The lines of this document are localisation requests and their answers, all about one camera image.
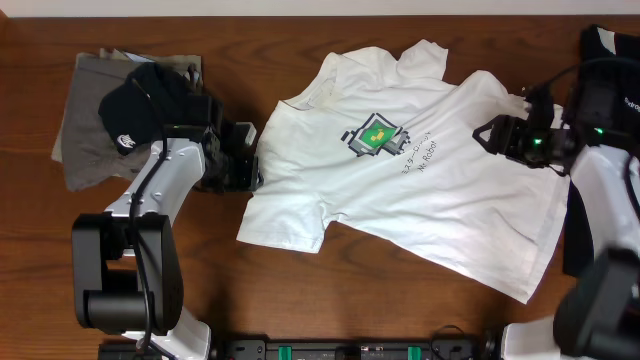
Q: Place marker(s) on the black folded garment with logo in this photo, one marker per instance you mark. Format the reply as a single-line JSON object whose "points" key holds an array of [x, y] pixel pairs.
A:
{"points": [[151, 96]]}

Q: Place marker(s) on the grey folded garment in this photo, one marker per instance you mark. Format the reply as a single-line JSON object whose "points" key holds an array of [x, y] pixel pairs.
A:
{"points": [[88, 152]]}

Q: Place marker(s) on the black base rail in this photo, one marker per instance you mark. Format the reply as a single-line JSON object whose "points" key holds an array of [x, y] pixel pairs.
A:
{"points": [[453, 347]]}

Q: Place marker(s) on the beige folded garment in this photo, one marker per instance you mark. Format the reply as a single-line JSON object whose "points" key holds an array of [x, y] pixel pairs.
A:
{"points": [[122, 55]]}

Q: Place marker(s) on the white printed t-shirt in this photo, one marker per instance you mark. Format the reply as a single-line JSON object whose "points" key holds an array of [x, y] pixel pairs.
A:
{"points": [[384, 145]]}

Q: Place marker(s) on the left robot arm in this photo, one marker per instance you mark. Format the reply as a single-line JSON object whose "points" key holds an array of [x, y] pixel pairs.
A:
{"points": [[126, 272]]}

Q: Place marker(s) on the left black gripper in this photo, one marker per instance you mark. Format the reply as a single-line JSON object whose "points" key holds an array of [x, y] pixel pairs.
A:
{"points": [[248, 177]]}

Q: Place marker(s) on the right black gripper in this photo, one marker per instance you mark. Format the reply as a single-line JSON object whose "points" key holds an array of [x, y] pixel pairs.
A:
{"points": [[504, 136]]}

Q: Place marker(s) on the black t-shirt on right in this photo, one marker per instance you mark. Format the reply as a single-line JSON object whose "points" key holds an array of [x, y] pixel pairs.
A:
{"points": [[600, 60]]}

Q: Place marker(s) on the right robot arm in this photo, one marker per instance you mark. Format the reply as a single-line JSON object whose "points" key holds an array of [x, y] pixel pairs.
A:
{"points": [[599, 317]]}

